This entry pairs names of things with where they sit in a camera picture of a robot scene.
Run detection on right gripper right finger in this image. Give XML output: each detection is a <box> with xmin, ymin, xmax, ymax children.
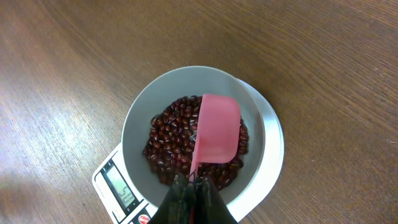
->
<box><xmin>194</xmin><ymin>177</ymin><xmax>238</xmax><ymax>224</ymax></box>

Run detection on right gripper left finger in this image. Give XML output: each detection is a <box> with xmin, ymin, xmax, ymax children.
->
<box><xmin>149</xmin><ymin>174</ymin><xmax>196</xmax><ymax>224</ymax></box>

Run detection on pink measuring scoop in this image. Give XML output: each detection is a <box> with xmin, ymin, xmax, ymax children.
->
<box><xmin>189</xmin><ymin>94</ymin><xmax>241</xmax><ymax>182</ymax></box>

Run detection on white digital kitchen scale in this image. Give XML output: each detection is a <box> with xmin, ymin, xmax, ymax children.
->
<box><xmin>91</xmin><ymin>82</ymin><xmax>284</xmax><ymax>223</ymax></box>

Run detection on beans in white bowl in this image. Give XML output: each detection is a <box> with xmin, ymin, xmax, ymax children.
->
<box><xmin>142</xmin><ymin>96</ymin><xmax>249</xmax><ymax>190</ymax></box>

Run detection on white round bowl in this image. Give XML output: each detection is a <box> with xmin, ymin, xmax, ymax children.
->
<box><xmin>122</xmin><ymin>66</ymin><xmax>266</xmax><ymax>207</ymax></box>

